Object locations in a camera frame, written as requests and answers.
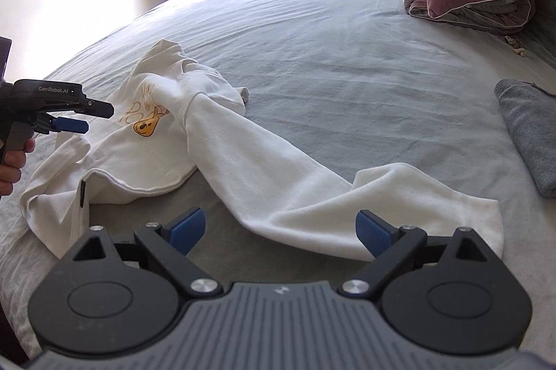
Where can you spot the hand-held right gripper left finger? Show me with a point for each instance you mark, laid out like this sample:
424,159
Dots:
186,229

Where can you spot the small beaded trinket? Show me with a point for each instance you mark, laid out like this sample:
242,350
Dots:
516,47

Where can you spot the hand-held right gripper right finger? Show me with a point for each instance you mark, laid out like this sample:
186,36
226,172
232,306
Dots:
373,231

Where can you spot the folded grey sweater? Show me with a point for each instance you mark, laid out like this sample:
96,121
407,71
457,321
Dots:
530,135

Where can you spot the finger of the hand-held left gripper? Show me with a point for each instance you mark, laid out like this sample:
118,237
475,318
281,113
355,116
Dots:
97,109
69,125

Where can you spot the grey bed sheet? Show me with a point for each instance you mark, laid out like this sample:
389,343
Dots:
347,70

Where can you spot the person's left hand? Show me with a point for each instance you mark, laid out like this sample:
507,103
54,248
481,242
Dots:
11,174

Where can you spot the white long-sleeve shirt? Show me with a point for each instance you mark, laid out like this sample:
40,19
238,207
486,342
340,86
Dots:
260,161

